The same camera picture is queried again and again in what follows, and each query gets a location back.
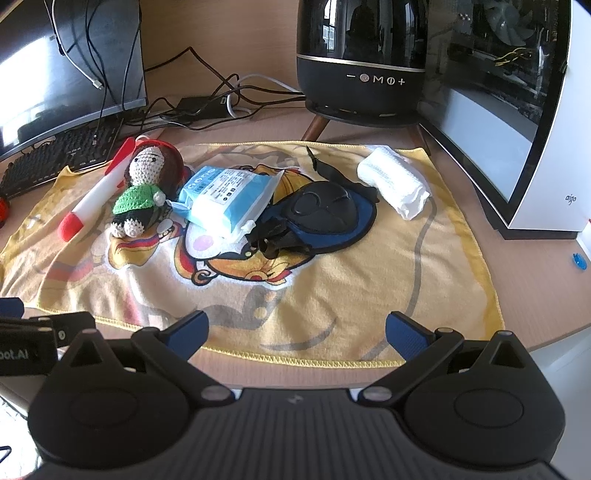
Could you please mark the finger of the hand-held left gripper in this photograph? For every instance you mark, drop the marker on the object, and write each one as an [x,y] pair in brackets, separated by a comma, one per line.
[74,327]
[9,307]

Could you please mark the black computer monitor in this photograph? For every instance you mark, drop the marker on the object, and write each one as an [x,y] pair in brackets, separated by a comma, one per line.
[46,69]

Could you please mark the red and white plush rocket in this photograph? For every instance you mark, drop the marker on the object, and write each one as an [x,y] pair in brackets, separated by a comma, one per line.
[94,196]

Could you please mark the black keyboard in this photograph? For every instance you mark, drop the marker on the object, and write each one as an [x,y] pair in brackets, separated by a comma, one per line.
[55,157]

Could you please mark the yellow printed towel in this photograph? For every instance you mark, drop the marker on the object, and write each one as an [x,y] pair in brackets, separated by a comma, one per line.
[323,300]

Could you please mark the black power adapter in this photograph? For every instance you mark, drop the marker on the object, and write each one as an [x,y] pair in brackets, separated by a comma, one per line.
[203,106]

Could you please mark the white paper tissue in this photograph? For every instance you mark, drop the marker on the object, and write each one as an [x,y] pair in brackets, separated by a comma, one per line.
[392,180]

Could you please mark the black round appliance wooden legs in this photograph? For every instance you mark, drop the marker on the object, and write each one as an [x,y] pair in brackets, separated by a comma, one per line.
[360,46]

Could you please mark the blue and white wipes pack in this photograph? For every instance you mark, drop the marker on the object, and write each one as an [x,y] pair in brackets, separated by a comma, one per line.
[226,198]

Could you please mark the red object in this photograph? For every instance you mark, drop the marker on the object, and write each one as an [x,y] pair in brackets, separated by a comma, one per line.
[3,210]

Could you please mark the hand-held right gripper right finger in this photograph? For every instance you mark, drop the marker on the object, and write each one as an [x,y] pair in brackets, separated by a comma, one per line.
[406,334]

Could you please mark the small blue object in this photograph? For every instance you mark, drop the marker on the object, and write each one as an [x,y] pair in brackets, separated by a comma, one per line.
[579,261]

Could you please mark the black framed monitor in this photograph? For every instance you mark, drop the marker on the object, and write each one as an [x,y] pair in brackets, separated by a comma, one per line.
[545,217]

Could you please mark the crochet doll green sweater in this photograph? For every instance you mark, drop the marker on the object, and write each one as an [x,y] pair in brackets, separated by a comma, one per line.
[138,203]

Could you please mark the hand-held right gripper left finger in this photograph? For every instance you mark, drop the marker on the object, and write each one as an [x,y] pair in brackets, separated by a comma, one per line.
[191,330]

